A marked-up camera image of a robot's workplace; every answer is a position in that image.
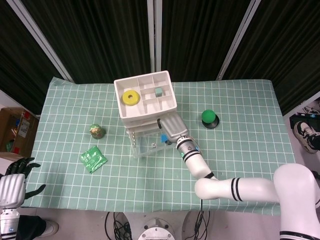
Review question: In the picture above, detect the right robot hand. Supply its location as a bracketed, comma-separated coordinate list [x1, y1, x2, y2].
[156, 113, 191, 146]

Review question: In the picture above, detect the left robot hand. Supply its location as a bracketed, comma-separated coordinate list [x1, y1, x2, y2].
[0, 157, 47, 209]

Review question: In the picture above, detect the transparent drawer with die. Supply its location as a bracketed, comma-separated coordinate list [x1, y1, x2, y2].
[130, 126, 176, 160]

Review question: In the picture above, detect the round robot base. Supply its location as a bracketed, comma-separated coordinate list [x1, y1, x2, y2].
[137, 217, 176, 240]

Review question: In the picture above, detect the clear plastic three-drawer organizer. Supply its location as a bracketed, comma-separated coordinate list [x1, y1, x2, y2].
[113, 70, 179, 132]

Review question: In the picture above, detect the green ball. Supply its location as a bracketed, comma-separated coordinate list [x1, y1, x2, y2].
[201, 109, 217, 124]

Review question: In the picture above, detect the white shoe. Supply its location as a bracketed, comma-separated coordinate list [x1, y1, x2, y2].
[37, 219, 60, 237]

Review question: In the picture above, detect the cardboard box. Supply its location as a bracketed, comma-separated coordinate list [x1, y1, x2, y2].
[0, 107, 40, 154]

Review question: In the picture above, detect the green checked tablecloth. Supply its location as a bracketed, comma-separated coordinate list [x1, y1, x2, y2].
[20, 76, 297, 217]

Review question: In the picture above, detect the gold green bell ornament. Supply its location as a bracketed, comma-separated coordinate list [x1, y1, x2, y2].
[89, 123, 106, 140]

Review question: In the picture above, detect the green tea packet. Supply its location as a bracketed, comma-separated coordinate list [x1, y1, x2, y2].
[79, 145, 109, 174]

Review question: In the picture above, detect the black pleated curtain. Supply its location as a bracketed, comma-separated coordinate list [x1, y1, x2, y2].
[0, 0, 320, 116]

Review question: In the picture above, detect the black white sneaker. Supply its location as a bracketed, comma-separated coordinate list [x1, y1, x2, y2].
[293, 120, 320, 154]

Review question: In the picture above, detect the yellow ring disc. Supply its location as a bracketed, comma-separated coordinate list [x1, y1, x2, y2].
[120, 89, 141, 107]

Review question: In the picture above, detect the white frame pole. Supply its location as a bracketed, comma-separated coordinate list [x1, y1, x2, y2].
[146, 0, 163, 74]
[5, 0, 75, 83]
[216, 0, 264, 81]

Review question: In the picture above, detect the black cable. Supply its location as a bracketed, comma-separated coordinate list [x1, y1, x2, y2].
[104, 211, 134, 240]

